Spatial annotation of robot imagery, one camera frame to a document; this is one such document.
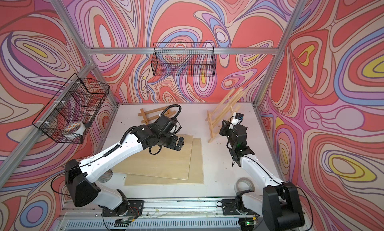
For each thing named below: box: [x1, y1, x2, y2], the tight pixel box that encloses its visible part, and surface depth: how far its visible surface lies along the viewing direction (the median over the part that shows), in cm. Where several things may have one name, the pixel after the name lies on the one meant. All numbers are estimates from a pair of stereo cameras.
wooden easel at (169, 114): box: [137, 106, 177, 125], surface depth 114 cm
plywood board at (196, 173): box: [124, 137, 205, 186], surface depth 85 cm
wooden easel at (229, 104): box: [205, 87, 245, 143], surface depth 86 cm
